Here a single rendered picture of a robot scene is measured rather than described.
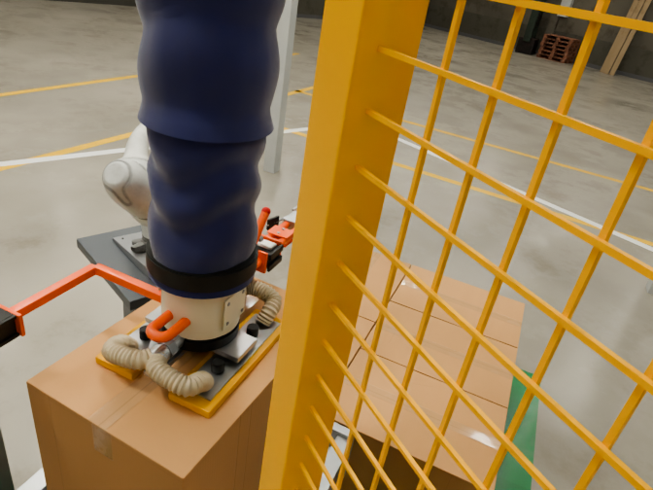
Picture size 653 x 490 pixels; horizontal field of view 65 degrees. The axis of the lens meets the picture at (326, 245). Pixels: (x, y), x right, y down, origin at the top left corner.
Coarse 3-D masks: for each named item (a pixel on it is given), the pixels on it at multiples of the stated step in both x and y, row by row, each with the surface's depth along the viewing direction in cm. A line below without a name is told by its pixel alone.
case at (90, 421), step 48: (96, 336) 115; (48, 384) 102; (96, 384) 104; (144, 384) 105; (240, 384) 109; (48, 432) 106; (96, 432) 96; (144, 432) 96; (192, 432) 97; (240, 432) 105; (48, 480) 116; (96, 480) 104; (144, 480) 95; (192, 480) 92; (240, 480) 116
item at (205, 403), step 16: (256, 320) 125; (256, 336) 119; (272, 336) 121; (256, 352) 116; (208, 368) 108; (224, 368) 109; (240, 368) 111; (224, 384) 106; (176, 400) 102; (192, 400) 101; (208, 400) 102; (224, 400) 104; (208, 416) 100
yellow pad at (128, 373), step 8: (144, 320) 120; (136, 328) 117; (144, 328) 113; (136, 336) 114; (144, 336) 112; (144, 344) 112; (152, 344) 112; (96, 360) 108; (104, 360) 107; (112, 368) 107; (120, 368) 106; (128, 376) 105; (136, 376) 107
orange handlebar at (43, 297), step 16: (288, 224) 147; (288, 240) 140; (80, 272) 112; (96, 272) 115; (112, 272) 114; (48, 288) 106; (64, 288) 108; (128, 288) 112; (144, 288) 111; (16, 304) 100; (32, 304) 101; (160, 320) 102; (160, 336) 99
